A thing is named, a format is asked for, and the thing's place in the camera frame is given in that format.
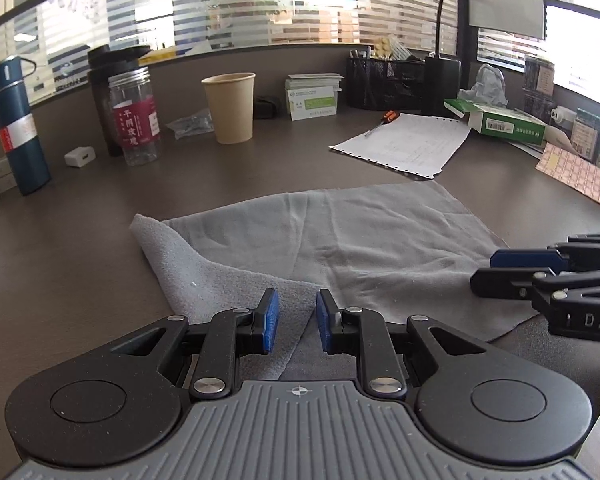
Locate white perforated paper sheet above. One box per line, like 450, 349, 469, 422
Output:
329, 112, 473, 181

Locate clear jar with red label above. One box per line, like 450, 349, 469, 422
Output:
108, 67, 162, 167

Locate small clear plastic bag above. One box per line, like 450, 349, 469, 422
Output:
166, 110, 216, 140

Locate dark blue thermos bottle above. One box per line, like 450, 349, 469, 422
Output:
0, 55, 52, 197

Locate black gooseneck desk lamp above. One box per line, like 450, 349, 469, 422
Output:
421, 0, 463, 117

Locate beige paper cup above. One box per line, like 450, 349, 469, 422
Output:
201, 72, 257, 145

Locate orange handled screwdriver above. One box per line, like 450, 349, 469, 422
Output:
365, 110, 398, 138

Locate striped frosted glass partition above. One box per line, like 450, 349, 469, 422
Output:
0, 0, 462, 111

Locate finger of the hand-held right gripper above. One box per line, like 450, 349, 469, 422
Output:
470, 266, 600, 346
489, 232, 600, 273

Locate dark tumbler with black lid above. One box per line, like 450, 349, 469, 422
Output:
86, 45, 153, 157

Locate white box with green label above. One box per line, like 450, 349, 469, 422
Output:
285, 85, 338, 122

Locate pale yellow packets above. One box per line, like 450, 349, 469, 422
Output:
372, 35, 426, 62

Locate small black box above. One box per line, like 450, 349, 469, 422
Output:
254, 95, 280, 120

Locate white charger plug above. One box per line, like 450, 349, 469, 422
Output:
64, 146, 97, 167

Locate black mesh desk organizer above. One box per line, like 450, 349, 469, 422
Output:
346, 56, 427, 111

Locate grey rectangular panel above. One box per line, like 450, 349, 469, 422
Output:
467, 0, 546, 40

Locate green tissue box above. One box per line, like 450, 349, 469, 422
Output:
444, 64, 548, 148

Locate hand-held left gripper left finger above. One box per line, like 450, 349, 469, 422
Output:
109, 288, 281, 402

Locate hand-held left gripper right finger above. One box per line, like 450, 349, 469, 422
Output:
316, 287, 487, 402

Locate teal patterned box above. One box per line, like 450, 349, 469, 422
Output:
572, 108, 600, 158
523, 56, 556, 111

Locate flat white box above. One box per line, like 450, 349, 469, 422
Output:
286, 73, 346, 93

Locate white power strip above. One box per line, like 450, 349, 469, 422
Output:
0, 156, 20, 195

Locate pink grid notepad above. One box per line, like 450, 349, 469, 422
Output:
534, 142, 600, 211

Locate grey towel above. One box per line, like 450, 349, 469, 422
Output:
130, 180, 541, 383

